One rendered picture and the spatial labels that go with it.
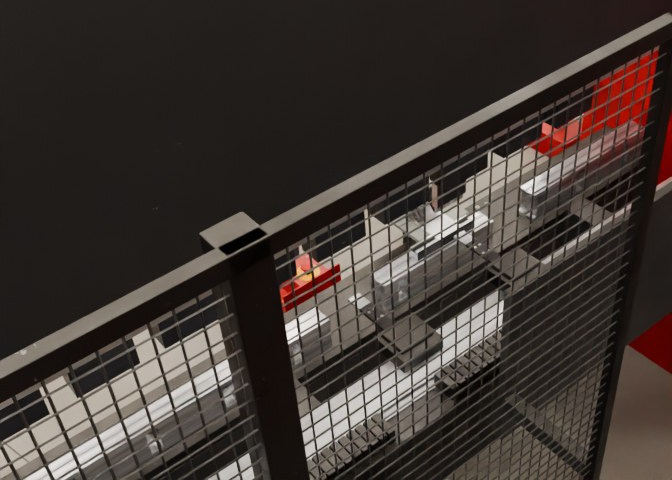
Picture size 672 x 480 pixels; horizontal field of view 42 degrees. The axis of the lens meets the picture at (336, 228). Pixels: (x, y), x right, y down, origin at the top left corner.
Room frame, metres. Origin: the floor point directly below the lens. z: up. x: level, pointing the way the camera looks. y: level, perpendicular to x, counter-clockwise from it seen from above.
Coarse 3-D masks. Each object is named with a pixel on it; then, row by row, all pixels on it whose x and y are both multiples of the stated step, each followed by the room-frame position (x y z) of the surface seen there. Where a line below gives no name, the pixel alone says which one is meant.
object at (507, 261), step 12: (468, 240) 1.73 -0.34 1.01; (480, 252) 1.68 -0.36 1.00; (492, 252) 1.67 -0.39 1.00; (516, 252) 1.63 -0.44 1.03; (504, 264) 1.59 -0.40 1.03; (516, 264) 1.59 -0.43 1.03; (528, 264) 1.58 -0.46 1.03; (492, 276) 1.58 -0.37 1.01; (504, 276) 1.56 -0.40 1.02; (504, 288) 1.54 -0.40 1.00
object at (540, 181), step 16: (624, 128) 2.22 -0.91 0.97; (592, 144) 2.15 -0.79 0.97; (608, 144) 2.15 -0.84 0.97; (592, 160) 2.07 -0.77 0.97; (608, 160) 2.11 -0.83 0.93; (624, 160) 2.17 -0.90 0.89; (544, 176) 2.02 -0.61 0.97; (576, 176) 2.03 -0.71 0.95; (592, 176) 2.07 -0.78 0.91; (528, 192) 1.95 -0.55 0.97; (544, 192) 1.95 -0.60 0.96; (576, 192) 2.03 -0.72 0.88; (528, 208) 1.96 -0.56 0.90
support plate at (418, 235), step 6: (444, 210) 1.87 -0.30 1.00; (450, 210) 1.86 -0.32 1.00; (456, 210) 1.86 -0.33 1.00; (462, 210) 1.86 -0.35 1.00; (402, 216) 1.86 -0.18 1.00; (450, 216) 1.84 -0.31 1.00; (456, 216) 1.84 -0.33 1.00; (390, 222) 1.85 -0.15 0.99; (402, 222) 1.83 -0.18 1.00; (408, 222) 1.83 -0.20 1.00; (402, 228) 1.81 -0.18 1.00; (408, 228) 1.81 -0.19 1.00; (414, 228) 1.80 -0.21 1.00; (420, 228) 1.80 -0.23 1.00; (414, 234) 1.78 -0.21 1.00; (420, 234) 1.78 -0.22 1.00; (426, 234) 1.77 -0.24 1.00; (420, 240) 1.75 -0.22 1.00
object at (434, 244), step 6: (462, 222) 1.82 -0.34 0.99; (468, 222) 1.81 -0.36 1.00; (462, 228) 1.79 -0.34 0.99; (468, 228) 1.81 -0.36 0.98; (450, 234) 1.77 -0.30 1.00; (456, 234) 1.78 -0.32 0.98; (432, 240) 1.76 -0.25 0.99; (438, 240) 1.75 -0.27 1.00; (444, 240) 1.76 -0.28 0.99; (450, 240) 1.77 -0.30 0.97; (420, 246) 1.74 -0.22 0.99; (426, 246) 1.73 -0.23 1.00; (432, 246) 1.73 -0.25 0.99; (438, 246) 1.75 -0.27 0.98; (414, 252) 1.72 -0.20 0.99; (420, 252) 1.71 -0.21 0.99; (426, 252) 1.72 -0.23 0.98; (414, 258) 1.72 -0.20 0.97; (420, 258) 1.71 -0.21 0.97
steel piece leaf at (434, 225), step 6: (426, 210) 1.87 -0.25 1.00; (432, 210) 1.87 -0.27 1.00; (408, 216) 1.85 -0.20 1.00; (426, 216) 1.85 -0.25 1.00; (432, 216) 1.84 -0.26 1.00; (444, 216) 1.84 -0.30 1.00; (414, 222) 1.83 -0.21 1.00; (420, 222) 1.82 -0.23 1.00; (432, 222) 1.82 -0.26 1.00; (438, 222) 1.82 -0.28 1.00; (444, 222) 1.81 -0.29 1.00; (426, 228) 1.80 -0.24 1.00; (432, 228) 1.79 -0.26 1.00; (438, 228) 1.79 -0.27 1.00
